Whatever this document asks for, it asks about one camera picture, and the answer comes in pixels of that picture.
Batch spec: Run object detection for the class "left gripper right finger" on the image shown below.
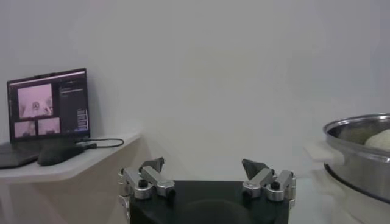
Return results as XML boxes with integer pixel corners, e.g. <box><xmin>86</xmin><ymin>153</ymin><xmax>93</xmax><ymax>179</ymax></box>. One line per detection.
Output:
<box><xmin>241</xmin><ymin>158</ymin><xmax>297</xmax><ymax>203</ymax></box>

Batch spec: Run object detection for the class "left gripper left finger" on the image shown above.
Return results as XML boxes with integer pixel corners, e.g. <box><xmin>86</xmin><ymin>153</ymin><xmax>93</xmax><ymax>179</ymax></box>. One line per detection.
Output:
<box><xmin>118</xmin><ymin>156</ymin><xmax>177</xmax><ymax>201</ymax></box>

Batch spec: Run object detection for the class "white steamed baozi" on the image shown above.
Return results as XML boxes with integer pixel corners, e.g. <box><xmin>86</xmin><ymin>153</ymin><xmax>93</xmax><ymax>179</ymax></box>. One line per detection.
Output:
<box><xmin>364</xmin><ymin>128</ymin><xmax>390</xmax><ymax>152</ymax></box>

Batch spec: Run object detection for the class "steel steamer pot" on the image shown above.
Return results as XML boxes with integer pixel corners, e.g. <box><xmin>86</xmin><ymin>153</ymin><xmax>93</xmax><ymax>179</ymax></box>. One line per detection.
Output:
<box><xmin>303</xmin><ymin>139</ymin><xmax>390</xmax><ymax>224</ymax></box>

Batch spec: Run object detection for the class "white side desk with mouse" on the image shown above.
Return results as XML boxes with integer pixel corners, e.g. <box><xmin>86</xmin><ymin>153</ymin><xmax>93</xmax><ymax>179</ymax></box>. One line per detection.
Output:
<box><xmin>0</xmin><ymin>132</ymin><xmax>153</xmax><ymax>224</ymax></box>

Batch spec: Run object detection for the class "black computer mouse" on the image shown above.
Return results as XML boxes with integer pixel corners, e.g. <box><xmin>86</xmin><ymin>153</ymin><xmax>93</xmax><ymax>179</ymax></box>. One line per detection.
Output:
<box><xmin>37</xmin><ymin>142</ymin><xmax>86</xmax><ymax>167</ymax></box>

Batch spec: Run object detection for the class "black laptop with dark screen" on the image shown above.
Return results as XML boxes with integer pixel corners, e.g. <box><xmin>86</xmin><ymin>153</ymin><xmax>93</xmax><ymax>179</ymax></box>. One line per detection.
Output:
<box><xmin>0</xmin><ymin>67</ymin><xmax>91</xmax><ymax>170</ymax></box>

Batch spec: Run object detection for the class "thin black desk cable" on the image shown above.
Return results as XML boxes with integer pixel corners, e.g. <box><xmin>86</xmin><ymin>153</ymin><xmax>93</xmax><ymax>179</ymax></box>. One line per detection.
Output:
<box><xmin>76</xmin><ymin>138</ymin><xmax>125</xmax><ymax>150</ymax></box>

